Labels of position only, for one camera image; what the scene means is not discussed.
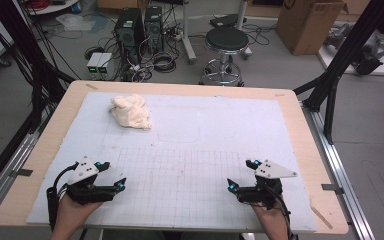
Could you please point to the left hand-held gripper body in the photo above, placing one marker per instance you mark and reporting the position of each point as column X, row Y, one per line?
column 83, row 171

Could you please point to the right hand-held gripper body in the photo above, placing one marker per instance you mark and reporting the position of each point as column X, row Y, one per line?
column 273, row 170

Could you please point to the cream printed cloth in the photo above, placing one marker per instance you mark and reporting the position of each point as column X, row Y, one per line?
column 130, row 113

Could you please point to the person's left hand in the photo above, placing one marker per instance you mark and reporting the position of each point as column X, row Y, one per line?
column 68, row 216

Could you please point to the person's right hand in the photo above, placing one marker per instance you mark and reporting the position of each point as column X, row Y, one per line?
column 275, row 223

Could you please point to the person's dark clothing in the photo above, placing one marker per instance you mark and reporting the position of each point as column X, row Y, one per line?
column 180, row 236

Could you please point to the white power supply unit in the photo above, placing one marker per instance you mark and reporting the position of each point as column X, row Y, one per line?
column 106, row 63
column 93, row 63

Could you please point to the black round stool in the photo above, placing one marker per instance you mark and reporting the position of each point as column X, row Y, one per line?
column 226, row 39

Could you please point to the large black computer tower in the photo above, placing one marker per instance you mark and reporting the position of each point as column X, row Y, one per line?
column 128, row 30

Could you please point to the grey metal desk leg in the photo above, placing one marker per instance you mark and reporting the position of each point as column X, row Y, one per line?
column 243, row 13
column 188, row 36

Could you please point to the flat black device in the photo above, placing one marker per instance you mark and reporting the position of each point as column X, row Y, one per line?
column 226, row 20

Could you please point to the clear plastic bag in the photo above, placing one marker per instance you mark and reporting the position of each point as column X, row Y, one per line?
column 76, row 21

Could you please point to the narrow black computer tower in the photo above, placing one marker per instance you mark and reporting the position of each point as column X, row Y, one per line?
column 153, row 28

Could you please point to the grey machine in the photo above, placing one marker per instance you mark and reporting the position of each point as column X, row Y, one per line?
column 366, row 56

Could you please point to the brown cardboard box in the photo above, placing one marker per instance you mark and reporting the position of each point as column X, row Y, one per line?
column 306, row 26

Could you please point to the white round table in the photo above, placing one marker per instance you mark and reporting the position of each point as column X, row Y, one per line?
column 53, row 7

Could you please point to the grey metal bracket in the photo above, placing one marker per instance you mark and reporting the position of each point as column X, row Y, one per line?
column 21, row 172
column 331, row 188

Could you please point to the aluminium table rail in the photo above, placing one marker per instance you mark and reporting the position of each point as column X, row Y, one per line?
column 333, row 160
column 10, row 166

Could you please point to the black metal frame stand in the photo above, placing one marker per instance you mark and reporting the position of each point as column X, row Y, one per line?
column 343, row 53

